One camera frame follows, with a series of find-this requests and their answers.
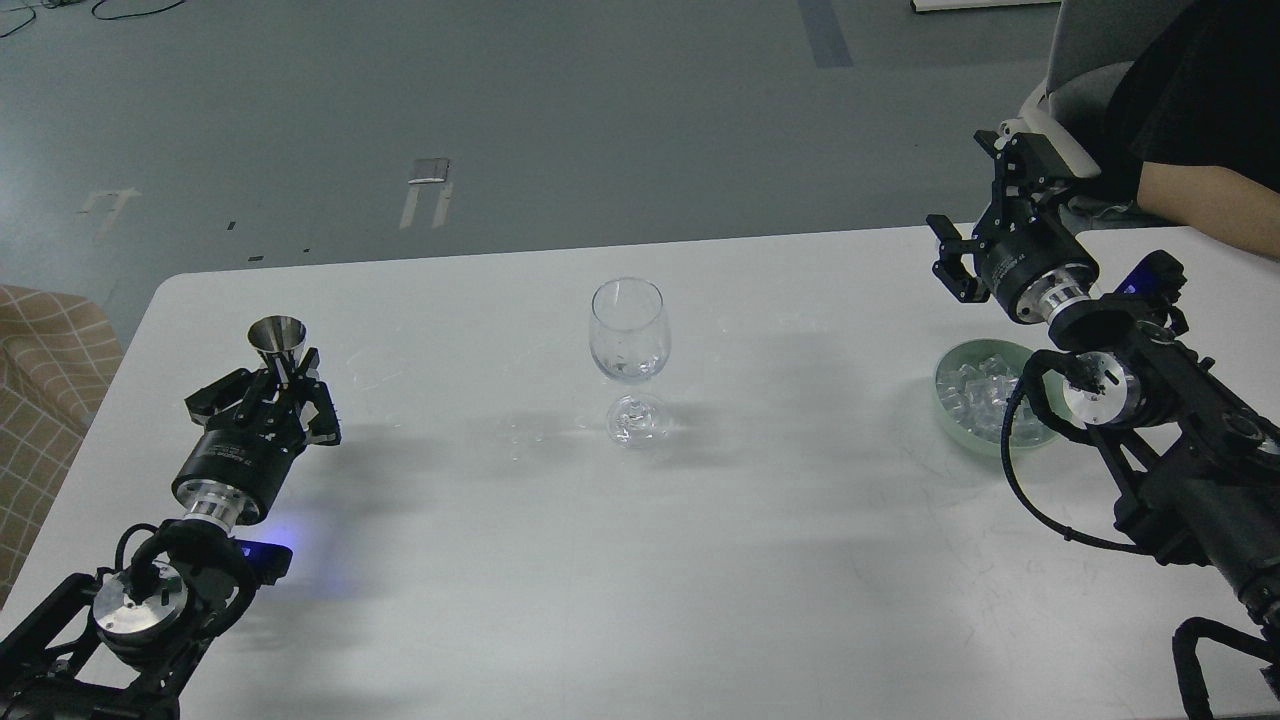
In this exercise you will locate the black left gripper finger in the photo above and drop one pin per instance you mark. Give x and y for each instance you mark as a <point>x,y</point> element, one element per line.
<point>318,417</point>
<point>235,399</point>

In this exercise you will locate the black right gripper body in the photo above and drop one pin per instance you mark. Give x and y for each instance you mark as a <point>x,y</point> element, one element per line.
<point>1023,253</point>

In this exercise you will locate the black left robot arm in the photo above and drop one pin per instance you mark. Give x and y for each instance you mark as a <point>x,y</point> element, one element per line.
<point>122,642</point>

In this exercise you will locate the clear ice cubes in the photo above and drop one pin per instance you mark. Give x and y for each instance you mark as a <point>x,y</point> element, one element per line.
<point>971,392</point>

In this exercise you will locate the person in black shirt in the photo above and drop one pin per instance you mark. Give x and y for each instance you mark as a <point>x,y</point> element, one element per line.
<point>1191,134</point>

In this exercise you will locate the steel double jigger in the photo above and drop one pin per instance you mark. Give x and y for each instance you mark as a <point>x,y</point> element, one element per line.
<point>280,342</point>

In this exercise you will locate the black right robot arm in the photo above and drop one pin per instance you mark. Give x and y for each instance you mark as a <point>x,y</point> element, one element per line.
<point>1195,466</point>

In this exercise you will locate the white board edge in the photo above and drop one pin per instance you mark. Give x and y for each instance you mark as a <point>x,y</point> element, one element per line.
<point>929,6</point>

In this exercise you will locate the pale green bowl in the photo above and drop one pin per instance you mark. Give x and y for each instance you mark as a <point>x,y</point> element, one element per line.
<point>1027,432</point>

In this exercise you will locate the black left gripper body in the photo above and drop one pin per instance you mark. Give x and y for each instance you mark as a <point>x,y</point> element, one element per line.
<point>238,467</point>

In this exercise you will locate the beige checked sofa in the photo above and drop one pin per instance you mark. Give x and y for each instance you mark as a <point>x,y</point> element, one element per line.
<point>59,355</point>

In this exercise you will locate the clear wine glass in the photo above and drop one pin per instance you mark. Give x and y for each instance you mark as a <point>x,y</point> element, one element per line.
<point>630,343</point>

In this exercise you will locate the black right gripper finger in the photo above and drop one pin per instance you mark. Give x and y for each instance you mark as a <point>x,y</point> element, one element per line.
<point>950,268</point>
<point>1031,174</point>

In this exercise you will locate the grey office chair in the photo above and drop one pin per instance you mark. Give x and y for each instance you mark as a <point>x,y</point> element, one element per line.
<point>1094,45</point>

